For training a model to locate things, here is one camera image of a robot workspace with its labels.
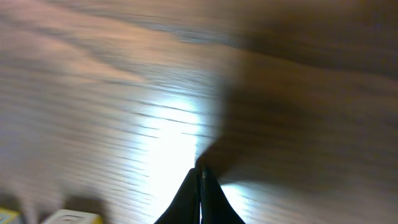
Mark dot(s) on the wooden block green upper middle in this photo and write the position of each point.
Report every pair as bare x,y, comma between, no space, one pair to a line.
65,216

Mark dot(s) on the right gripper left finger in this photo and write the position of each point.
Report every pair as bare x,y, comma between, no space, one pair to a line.
185,206

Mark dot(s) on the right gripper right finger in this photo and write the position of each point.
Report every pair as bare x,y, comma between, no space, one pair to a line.
215,208

